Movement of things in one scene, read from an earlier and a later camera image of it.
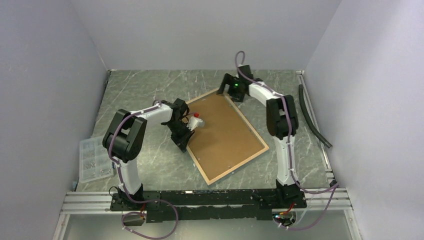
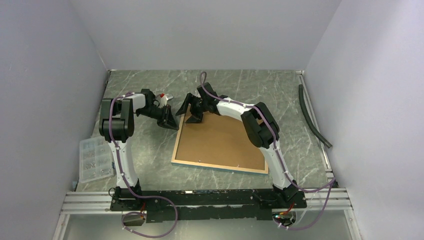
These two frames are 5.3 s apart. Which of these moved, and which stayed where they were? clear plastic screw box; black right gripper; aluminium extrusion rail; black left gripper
Moved: black right gripper; black left gripper
Stayed: clear plastic screw box; aluminium extrusion rail
